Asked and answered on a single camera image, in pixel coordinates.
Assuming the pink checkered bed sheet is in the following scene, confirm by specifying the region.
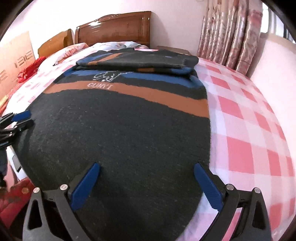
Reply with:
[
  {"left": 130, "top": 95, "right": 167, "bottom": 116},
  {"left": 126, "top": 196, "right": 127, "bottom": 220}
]
[{"left": 0, "top": 42, "right": 296, "bottom": 241}]

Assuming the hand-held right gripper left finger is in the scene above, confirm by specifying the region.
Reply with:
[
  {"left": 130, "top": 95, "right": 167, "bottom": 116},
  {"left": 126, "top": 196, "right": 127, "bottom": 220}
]
[{"left": 22, "top": 162, "right": 101, "bottom": 241}]

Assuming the red blanket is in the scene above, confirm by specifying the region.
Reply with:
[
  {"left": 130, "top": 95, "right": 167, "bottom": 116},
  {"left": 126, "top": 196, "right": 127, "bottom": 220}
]
[{"left": 17, "top": 56, "right": 47, "bottom": 83}]

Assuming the large wooden headboard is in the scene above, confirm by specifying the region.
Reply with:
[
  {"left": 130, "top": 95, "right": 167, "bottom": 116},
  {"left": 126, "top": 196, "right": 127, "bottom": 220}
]
[{"left": 74, "top": 11, "right": 152, "bottom": 48}]

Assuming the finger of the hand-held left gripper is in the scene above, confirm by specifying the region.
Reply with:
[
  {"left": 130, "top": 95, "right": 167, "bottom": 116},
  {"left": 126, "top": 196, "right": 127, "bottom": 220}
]
[
  {"left": 0, "top": 110, "right": 31, "bottom": 127},
  {"left": 0, "top": 119, "right": 35, "bottom": 135}
]

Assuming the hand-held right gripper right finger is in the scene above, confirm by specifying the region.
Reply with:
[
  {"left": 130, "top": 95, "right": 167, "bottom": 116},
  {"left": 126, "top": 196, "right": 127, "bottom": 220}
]
[{"left": 193, "top": 162, "right": 272, "bottom": 241}]

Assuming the blue floral pillow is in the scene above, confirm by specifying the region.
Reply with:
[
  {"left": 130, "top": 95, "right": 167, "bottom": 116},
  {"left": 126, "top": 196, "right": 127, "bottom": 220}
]
[{"left": 92, "top": 41, "right": 141, "bottom": 51}]

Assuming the barred window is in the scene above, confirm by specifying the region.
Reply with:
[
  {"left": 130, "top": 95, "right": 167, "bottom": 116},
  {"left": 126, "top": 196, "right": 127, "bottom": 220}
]
[{"left": 261, "top": 0, "right": 296, "bottom": 44}]

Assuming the small wooden headboard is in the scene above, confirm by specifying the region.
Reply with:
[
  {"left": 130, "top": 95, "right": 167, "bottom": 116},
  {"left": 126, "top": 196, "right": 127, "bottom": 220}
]
[{"left": 38, "top": 29, "right": 75, "bottom": 58}]

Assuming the light wooden wardrobe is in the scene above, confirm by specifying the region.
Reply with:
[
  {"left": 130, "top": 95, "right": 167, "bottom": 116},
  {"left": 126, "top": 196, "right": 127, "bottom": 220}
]
[{"left": 0, "top": 31, "right": 36, "bottom": 99}]

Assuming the red floral quilt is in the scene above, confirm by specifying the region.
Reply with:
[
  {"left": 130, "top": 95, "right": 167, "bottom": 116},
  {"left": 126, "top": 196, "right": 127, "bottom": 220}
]
[{"left": 0, "top": 178, "right": 36, "bottom": 229}]

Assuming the pink floral curtain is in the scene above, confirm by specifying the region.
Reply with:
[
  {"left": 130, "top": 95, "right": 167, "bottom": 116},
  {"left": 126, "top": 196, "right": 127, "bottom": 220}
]
[{"left": 196, "top": 0, "right": 264, "bottom": 75}]

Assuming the dark striped knit sweater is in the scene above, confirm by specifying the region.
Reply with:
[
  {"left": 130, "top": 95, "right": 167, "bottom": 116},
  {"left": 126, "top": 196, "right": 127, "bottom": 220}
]
[{"left": 14, "top": 47, "right": 211, "bottom": 241}]

